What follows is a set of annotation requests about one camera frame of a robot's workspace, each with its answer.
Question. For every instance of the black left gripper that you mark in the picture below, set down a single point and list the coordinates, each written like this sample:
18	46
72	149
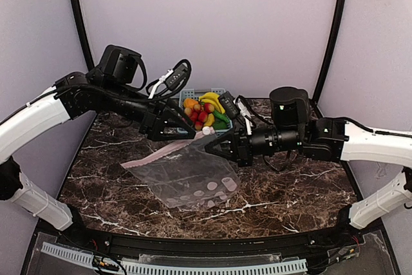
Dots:
150	123

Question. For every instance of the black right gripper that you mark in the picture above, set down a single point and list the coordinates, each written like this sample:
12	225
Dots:
244	147

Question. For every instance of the red lychee bunch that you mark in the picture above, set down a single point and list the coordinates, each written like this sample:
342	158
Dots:
198	114

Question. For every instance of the light blue plastic basket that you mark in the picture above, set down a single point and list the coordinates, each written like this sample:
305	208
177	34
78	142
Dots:
195	94

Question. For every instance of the clear zip top bag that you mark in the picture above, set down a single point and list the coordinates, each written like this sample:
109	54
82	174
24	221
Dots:
183	175

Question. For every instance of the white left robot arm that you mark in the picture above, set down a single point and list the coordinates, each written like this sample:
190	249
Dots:
118	83

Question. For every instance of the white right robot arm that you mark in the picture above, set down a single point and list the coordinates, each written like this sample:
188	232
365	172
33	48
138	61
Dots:
339	139

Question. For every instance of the orange mango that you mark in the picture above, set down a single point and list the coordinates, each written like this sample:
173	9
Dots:
189	103

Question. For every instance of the green bell pepper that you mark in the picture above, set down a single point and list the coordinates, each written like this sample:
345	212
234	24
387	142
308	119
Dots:
219	125

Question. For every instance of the green cucumber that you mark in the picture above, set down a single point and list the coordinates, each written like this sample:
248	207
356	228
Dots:
221	116

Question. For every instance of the yellow corn cob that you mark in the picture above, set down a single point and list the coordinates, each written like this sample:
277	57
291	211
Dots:
210	120

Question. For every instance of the yellow banana bunch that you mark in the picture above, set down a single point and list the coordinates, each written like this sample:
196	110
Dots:
212	98

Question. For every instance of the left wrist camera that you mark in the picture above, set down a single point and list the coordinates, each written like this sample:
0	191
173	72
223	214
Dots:
171	83

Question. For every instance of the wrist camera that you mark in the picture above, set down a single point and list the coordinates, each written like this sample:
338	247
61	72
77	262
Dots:
236	110
171	83

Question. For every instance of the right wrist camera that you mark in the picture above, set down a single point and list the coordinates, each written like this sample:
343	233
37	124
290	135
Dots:
236	110

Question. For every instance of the black front table rail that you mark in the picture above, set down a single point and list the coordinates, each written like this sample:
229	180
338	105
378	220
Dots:
299	244

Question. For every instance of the grey slotted cable duct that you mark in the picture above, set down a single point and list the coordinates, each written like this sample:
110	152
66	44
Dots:
155	264

